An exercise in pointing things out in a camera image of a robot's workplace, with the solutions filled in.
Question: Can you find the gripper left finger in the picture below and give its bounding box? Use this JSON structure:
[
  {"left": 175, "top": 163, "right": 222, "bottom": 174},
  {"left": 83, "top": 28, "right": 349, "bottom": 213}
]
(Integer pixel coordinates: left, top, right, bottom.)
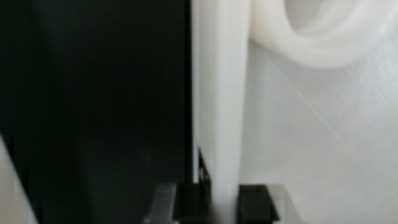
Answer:
[{"left": 142, "top": 183, "right": 211, "bottom": 224}]

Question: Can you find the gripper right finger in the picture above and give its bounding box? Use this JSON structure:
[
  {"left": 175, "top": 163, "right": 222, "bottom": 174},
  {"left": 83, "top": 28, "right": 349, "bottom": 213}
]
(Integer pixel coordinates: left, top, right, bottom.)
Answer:
[{"left": 236, "top": 184, "right": 287, "bottom": 224}]

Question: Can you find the white square table top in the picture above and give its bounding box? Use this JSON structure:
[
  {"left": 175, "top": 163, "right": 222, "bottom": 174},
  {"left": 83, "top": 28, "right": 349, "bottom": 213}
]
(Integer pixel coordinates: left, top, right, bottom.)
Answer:
[{"left": 191, "top": 0, "right": 398, "bottom": 224}]

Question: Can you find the white U-shaped obstacle fence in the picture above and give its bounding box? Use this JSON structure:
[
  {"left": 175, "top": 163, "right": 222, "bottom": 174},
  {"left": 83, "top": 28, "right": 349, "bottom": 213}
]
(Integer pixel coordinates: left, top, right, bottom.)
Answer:
[{"left": 0, "top": 137, "right": 37, "bottom": 224}]

